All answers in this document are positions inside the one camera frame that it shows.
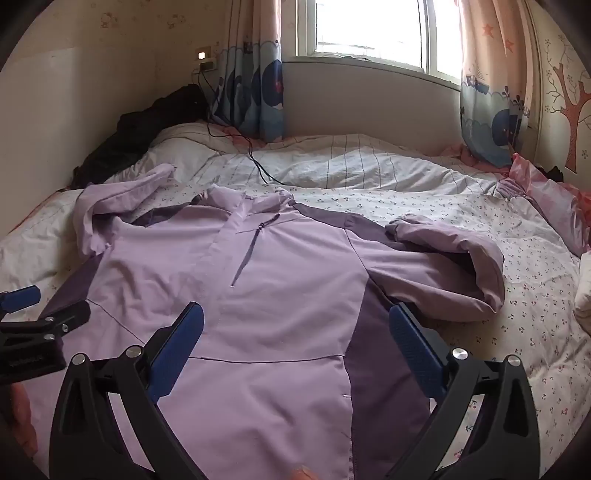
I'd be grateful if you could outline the black clothing pile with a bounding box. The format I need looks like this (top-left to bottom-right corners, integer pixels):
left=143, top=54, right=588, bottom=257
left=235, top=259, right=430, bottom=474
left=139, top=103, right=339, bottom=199
left=73, top=84, right=208, bottom=190

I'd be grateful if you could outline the black cable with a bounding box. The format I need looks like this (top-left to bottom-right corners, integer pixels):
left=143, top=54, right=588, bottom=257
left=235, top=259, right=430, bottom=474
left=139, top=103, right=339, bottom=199
left=196, top=69, right=289, bottom=186

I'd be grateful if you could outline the window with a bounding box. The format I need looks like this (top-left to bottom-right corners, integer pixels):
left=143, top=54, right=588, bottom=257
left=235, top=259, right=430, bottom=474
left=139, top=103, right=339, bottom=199
left=281, top=0, right=463, bottom=86

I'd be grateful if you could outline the person's left hand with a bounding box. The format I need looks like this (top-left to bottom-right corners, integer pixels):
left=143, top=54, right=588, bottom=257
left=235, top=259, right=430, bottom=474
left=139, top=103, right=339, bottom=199
left=9, top=382, right=38, bottom=459

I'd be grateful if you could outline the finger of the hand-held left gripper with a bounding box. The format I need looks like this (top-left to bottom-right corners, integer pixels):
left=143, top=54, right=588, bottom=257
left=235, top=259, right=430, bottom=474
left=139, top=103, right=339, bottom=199
left=0, top=285, right=42, bottom=311
left=0, top=300, right=92, bottom=343

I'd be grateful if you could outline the wardrobe with tree decal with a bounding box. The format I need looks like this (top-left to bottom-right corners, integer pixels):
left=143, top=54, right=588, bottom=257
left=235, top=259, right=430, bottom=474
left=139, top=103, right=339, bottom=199
left=526, top=0, right=591, bottom=185

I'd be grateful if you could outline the purple jacket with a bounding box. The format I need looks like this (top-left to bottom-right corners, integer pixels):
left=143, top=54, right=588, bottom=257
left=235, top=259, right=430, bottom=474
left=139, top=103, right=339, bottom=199
left=44, top=164, right=506, bottom=480

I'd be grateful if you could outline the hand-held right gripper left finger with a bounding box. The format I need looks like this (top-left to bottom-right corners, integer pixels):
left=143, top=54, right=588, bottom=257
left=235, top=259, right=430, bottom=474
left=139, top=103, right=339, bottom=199
left=48, top=301, right=208, bottom=480

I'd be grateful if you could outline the pink and blue printed curtain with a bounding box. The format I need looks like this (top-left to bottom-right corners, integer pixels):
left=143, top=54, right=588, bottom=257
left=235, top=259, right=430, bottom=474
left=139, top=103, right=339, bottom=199
left=457, top=0, right=542, bottom=168
left=210, top=0, right=286, bottom=142

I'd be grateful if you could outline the white floral duvet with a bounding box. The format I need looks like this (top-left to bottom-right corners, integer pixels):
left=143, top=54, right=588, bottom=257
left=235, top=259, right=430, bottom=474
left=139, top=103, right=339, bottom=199
left=0, top=182, right=583, bottom=480

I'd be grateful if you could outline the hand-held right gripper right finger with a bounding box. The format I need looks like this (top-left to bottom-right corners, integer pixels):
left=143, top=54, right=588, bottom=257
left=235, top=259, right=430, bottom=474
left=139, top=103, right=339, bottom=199
left=385, top=302, right=541, bottom=480

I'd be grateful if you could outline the white cloth bundle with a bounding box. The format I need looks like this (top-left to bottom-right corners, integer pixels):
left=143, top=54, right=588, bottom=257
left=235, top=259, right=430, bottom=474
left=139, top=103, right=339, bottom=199
left=573, top=251, right=591, bottom=334

